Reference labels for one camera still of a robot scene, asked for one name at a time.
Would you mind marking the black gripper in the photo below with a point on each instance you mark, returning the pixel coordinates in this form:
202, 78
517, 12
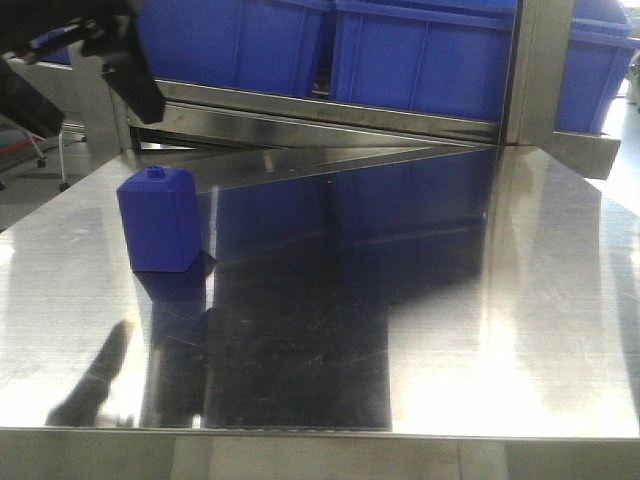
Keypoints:
115, 42

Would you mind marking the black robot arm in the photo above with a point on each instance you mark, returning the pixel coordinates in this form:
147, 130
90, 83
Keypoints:
33, 30

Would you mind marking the left blue block part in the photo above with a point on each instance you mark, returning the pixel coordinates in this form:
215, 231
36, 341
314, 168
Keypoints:
161, 221

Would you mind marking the stainless steel shelf rack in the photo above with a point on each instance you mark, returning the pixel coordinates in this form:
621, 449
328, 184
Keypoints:
216, 115

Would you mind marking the blue bin lower left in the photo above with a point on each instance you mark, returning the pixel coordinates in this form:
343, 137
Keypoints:
264, 46

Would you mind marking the blue bin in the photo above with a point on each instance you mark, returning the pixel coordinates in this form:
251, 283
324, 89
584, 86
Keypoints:
264, 46
600, 49
446, 58

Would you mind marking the grey wheeled office chair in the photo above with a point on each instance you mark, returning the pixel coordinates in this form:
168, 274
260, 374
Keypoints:
20, 147

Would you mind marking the blue bin lower right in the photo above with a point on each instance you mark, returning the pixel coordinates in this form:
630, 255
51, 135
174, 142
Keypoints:
446, 58

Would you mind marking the blue bin far right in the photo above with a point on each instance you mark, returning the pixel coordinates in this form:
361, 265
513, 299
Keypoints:
600, 49

